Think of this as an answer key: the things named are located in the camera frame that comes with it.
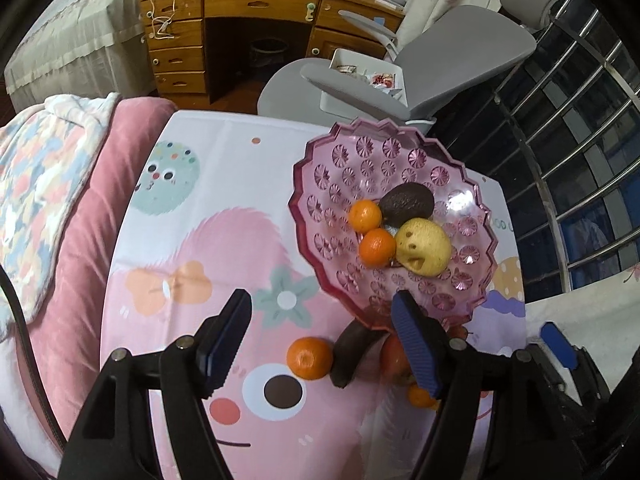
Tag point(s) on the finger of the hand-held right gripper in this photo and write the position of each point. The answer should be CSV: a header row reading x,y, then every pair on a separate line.
x,y
559,345

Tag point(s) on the small orange tangerine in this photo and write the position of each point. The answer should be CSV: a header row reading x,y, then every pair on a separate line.
x,y
419,396

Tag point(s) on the blackened banana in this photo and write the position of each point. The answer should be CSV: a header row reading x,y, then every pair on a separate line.
x,y
350,355

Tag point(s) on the red apple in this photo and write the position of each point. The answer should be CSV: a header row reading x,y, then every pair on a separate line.
x,y
394,357

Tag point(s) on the white lace cover cloth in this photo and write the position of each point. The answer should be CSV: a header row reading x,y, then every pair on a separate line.
x,y
75,35

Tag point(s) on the pink quilt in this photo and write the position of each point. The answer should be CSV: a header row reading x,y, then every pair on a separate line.
x,y
100,210

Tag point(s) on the dark avocado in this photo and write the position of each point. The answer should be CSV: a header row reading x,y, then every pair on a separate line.
x,y
406,203

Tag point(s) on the metal window grille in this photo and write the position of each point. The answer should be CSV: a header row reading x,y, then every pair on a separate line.
x,y
575,135

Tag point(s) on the wooden desk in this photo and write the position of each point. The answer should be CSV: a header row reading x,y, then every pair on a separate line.
x,y
260,5

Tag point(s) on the dark waste bin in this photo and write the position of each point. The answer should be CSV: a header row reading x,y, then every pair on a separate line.
x,y
267,55

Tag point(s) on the floral fleece blanket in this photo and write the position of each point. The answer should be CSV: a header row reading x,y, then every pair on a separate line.
x,y
35,185

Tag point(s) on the white storage box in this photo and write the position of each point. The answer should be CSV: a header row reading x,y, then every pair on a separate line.
x,y
345,57

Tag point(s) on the cartoon printed tablecloth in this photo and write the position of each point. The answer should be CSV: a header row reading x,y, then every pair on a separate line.
x,y
200,210

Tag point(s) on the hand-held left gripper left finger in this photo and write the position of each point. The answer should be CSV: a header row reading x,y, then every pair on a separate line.
x,y
227,345

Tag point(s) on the pink glass fruit bowl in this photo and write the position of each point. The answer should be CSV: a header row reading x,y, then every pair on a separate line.
x,y
340,180

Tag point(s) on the grey office chair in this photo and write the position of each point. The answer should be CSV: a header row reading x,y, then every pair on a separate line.
x,y
465,45

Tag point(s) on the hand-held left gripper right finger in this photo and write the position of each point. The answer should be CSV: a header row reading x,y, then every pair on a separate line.
x,y
417,350

